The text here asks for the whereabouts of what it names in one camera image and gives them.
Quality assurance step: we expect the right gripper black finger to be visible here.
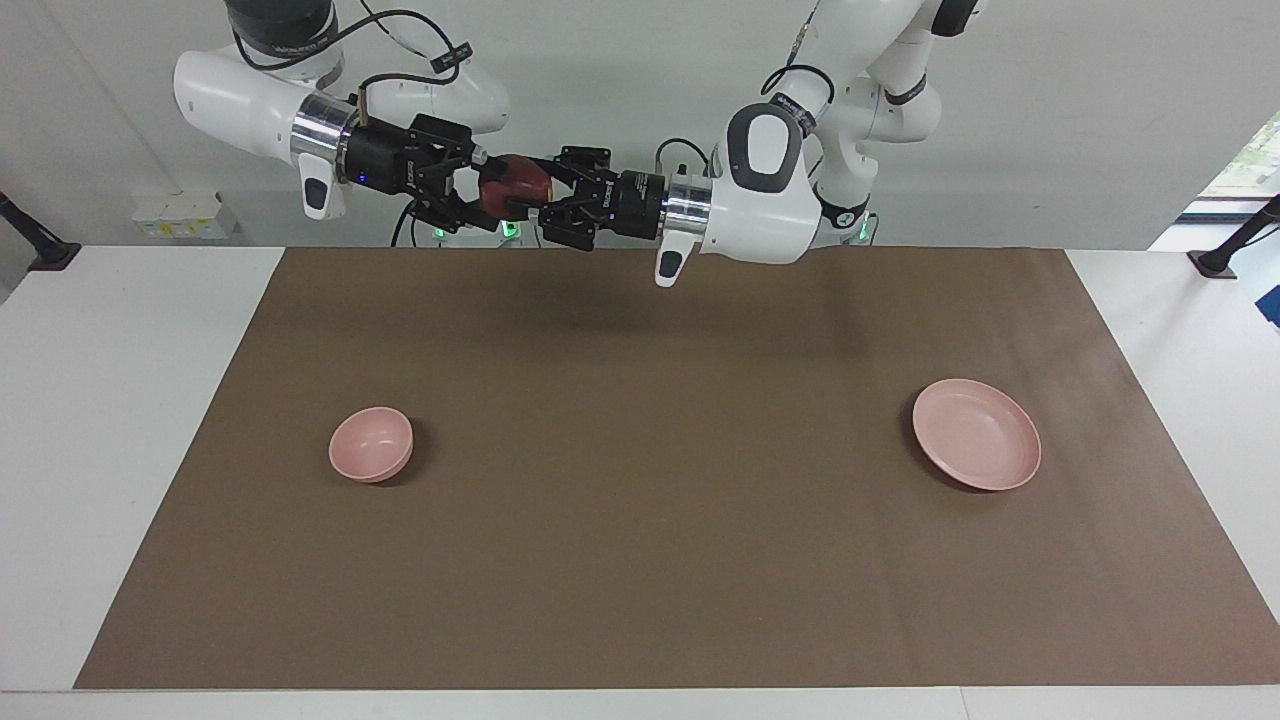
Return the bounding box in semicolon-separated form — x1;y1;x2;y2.
410;180;503;234
405;114;493;181

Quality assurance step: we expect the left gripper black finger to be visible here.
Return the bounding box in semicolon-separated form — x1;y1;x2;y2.
545;145;616;193
508;195;607;251

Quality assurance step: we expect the dark red apple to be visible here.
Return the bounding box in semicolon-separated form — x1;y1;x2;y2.
477;154;554;220

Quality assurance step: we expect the pink bowl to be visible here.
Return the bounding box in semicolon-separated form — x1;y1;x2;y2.
328;406;415;484

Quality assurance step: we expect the pink plate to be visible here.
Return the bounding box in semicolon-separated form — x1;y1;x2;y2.
912;378;1043;492

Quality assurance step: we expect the white power strip box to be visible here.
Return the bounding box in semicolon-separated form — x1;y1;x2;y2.
130;190;239;241

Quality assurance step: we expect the brown table mat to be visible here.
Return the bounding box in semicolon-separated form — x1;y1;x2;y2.
73;247;1280;691

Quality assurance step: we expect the bright window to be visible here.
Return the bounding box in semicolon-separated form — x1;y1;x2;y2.
1180;105;1280;223

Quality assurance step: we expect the black base cable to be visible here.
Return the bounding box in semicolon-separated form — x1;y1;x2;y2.
390;198;443;248

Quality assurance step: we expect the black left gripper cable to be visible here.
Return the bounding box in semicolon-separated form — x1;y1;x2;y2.
655;64;837;181

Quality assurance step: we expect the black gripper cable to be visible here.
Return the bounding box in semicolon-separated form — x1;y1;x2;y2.
655;64;837;181
340;0;474;103

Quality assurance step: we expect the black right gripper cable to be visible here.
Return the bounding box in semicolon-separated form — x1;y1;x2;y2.
340;0;474;103

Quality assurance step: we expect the black camera stand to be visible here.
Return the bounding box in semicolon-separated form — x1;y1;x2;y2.
1188;195;1280;280
0;190;82;273

